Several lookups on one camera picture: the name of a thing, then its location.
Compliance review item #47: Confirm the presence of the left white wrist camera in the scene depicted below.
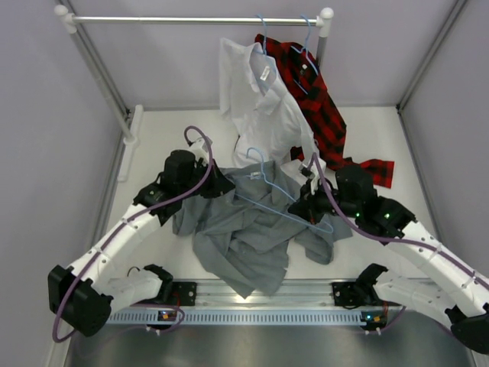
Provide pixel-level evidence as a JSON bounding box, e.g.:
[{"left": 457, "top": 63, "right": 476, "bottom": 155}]
[{"left": 189, "top": 138, "right": 212, "bottom": 164}]

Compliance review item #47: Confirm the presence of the rack upright pole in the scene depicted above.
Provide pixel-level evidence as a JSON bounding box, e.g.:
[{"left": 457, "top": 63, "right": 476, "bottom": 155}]
[
  {"left": 64, "top": 24, "right": 135, "bottom": 144},
  {"left": 316, "top": 27, "right": 329, "bottom": 68}
]

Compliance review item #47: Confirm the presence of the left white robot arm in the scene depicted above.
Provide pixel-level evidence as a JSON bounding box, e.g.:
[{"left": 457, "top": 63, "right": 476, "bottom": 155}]
[{"left": 47, "top": 148, "right": 235, "bottom": 343}]

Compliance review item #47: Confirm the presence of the blue hanger under plaid shirt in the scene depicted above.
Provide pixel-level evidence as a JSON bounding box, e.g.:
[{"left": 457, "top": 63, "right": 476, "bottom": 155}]
[{"left": 290, "top": 15, "right": 319, "bottom": 96}]

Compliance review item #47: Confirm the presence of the red black plaid shirt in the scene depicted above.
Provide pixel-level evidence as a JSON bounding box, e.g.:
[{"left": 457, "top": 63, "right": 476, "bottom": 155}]
[{"left": 253, "top": 33, "right": 396, "bottom": 190}]

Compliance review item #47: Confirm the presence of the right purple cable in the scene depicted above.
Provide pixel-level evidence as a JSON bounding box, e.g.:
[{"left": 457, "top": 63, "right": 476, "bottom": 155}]
[{"left": 311, "top": 152, "right": 489, "bottom": 291}]

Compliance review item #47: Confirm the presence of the purple cable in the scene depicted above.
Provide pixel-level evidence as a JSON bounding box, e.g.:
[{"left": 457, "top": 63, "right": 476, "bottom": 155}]
[
  {"left": 52, "top": 125, "right": 214, "bottom": 344},
  {"left": 311, "top": 152, "right": 489, "bottom": 291}
]

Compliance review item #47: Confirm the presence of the grey shirt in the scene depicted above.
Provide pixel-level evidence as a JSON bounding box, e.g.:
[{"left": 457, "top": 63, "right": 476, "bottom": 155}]
[{"left": 173, "top": 161, "right": 352, "bottom": 297}]

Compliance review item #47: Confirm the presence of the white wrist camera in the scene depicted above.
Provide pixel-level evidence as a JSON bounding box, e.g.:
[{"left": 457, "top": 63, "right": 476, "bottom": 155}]
[
  {"left": 189, "top": 138, "right": 212, "bottom": 164},
  {"left": 298, "top": 160, "right": 320, "bottom": 195}
]

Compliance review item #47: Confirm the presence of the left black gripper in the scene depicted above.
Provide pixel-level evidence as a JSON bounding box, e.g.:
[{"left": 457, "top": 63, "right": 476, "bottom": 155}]
[{"left": 179, "top": 158, "right": 235, "bottom": 199}]

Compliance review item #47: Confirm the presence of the right aluminium frame post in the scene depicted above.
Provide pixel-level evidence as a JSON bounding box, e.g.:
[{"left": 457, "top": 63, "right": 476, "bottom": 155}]
[{"left": 396, "top": 0, "right": 469, "bottom": 114}]

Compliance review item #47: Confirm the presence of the left rack upright pole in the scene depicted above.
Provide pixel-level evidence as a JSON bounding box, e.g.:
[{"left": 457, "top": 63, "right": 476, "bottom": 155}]
[{"left": 64, "top": 24, "right": 135, "bottom": 144}]

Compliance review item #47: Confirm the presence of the white shirt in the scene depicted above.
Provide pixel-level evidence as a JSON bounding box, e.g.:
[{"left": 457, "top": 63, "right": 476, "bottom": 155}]
[{"left": 219, "top": 38, "right": 319, "bottom": 167}]

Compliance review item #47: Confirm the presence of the right rack upright pole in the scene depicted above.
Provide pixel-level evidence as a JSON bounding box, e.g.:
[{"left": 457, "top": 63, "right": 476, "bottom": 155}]
[{"left": 316, "top": 27, "right": 329, "bottom": 68}]

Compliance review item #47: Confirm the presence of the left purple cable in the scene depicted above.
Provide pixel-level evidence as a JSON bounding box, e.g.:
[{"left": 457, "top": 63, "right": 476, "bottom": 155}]
[{"left": 52, "top": 125, "right": 214, "bottom": 344}]

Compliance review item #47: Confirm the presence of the metal clothes rail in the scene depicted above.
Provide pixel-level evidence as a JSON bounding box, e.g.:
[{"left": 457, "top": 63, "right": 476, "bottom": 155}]
[{"left": 54, "top": 5, "right": 335, "bottom": 32}]

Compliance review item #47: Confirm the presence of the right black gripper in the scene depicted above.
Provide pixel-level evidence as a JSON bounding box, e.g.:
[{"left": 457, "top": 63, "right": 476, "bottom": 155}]
[{"left": 289, "top": 176, "right": 361, "bottom": 226}]

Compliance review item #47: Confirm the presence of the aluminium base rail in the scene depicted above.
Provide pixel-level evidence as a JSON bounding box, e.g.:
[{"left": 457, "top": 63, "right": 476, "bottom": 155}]
[{"left": 114, "top": 278, "right": 452, "bottom": 307}]

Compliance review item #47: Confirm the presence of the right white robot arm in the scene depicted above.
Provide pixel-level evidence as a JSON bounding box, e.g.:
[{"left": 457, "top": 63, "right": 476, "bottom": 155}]
[{"left": 289, "top": 165, "right": 488, "bottom": 355}]

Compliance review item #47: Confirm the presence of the blue hanger under white shirt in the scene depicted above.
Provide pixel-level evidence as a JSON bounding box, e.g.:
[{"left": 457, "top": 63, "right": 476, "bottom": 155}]
[{"left": 255, "top": 14, "right": 279, "bottom": 59}]

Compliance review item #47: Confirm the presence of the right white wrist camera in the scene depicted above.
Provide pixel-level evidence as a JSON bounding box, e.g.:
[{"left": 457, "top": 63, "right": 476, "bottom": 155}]
[{"left": 298, "top": 160, "right": 320, "bottom": 195}]

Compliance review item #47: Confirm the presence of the perforated cable duct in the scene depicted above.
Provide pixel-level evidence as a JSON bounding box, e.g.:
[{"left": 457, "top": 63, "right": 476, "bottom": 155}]
[{"left": 107, "top": 309, "right": 370, "bottom": 326}]

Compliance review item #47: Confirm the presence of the white rack foot bar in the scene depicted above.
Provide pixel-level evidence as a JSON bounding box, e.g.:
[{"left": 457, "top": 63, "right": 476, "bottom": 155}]
[{"left": 117, "top": 104, "right": 144, "bottom": 183}]

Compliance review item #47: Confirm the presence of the light blue hanger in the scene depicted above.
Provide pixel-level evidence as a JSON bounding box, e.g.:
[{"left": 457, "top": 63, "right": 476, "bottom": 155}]
[{"left": 235, "top": 147, "right": 335, "bottom": 235}]

